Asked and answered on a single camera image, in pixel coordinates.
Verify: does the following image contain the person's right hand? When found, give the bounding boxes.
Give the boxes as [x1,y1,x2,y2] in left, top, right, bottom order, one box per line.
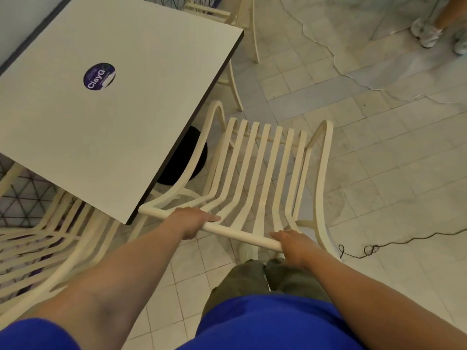
[269,230,322,271]

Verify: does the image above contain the person's left hand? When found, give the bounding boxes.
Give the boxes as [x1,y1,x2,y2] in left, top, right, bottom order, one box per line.
[169,206,222,240]

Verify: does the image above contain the cream slatted chair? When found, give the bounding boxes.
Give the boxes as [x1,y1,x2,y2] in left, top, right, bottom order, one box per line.
[138,100,343,264]
[181,0,260,112]
[0,162,148,325]

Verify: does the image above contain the person's left forearm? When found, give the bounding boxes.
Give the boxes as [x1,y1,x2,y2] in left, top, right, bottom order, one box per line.
[44,216,196,341]

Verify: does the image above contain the person's right forearm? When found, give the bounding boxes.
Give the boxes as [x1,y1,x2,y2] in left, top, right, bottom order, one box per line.
[302,251,467,350]

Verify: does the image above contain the olive green trousers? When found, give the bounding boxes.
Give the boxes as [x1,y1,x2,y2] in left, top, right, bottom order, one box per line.
[201,259,332,318]

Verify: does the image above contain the blue shirt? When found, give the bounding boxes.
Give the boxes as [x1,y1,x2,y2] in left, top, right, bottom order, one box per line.
[0,293,367,350]

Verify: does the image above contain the round purple sticker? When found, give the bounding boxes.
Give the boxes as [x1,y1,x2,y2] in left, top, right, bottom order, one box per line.
[83,62,117,91]

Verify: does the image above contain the black table pedestal base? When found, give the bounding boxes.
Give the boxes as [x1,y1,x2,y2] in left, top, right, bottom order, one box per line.
[157,125,208,186]

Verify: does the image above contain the thin black floor cable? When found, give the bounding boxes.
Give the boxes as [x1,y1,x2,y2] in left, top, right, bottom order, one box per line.
[337,229,467,260]

